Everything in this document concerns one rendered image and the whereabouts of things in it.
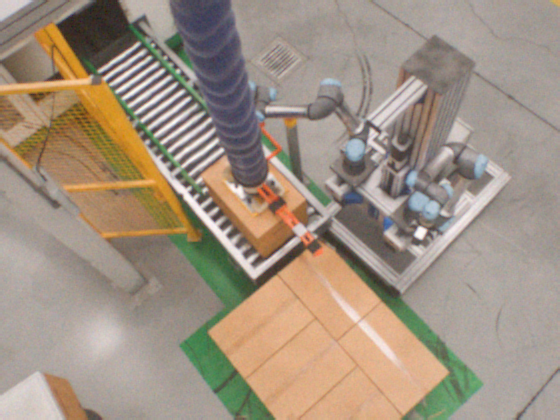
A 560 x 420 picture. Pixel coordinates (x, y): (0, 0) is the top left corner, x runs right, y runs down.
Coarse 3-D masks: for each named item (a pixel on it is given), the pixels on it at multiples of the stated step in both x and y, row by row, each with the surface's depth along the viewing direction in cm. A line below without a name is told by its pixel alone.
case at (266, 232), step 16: (224, 160) 381; (208, 176) 378; (224, 192) 372; (288, 192) 369; (224, 208) 391; (240, 208) 367; (288, 208) 364; (304, 208) 376; (240, 224) 378; (256, 224) 362; (272, 224) 361; (304, 224) 399; (256, 240) 366; (272, 240) 379
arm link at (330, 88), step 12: (324, 84) 316; (336, 84) 316; (324, 96) 313; (336, 96) 315; (336, 108) 326; (348, 108) 330; (348, 120) 335; (360, 120) 345; (348, 132) 346; (360, 132) 343
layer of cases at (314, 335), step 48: (288, 288) 386; (336, 288) 384; (240, 336) 377; (288, 336) 374; (336, 336) 372; (384, 336) 369; (288, 384) 363; (336, 384) 362; (384, 384) 358; (432, 384) 356
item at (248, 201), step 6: (222, 180) 373; (234, 180) 372; (228, 186) 371; (234, 186) 368; (240, 186) 370; (234, 192) 369; (240, 198) 367; (246, 198) 367; (252, 198) 366; (246, 204) 365; (258, 204) 364; (252, 210) 363; (252, 216) 362
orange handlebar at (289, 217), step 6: (264, 132) 370; (270, 138) 368; (276, 144) 366; (276, 150) 365; (270, 156) 363; (264, 186) 356; (270, 192) 354; (264, 198) 354; (288, 210) 349; (282, 216) 347; (288, 216) 347; (294, 216) 346; (288, 222) 345; (306, 234) 342; (306, 240) 341; (318, 252) 337
